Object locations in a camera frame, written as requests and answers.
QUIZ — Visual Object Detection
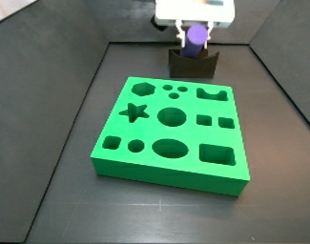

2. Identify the black curved cradle stand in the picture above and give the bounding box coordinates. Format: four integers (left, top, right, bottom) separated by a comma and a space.
169, 50, 220, 78

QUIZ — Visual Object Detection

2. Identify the green shape sorter block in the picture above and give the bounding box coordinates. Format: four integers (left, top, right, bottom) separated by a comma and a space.
92, 76, 251, 196

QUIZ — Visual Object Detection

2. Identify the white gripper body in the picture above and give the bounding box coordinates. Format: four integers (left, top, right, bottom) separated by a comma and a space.
156, 0, 236, 28

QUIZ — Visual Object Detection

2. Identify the purple cylinder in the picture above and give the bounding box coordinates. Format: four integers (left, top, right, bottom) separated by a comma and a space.
181, 24, 209, 57

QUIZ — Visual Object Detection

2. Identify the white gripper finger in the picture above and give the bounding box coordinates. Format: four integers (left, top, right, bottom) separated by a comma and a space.
205, 21, 215, 49
176, 20, 185, 48

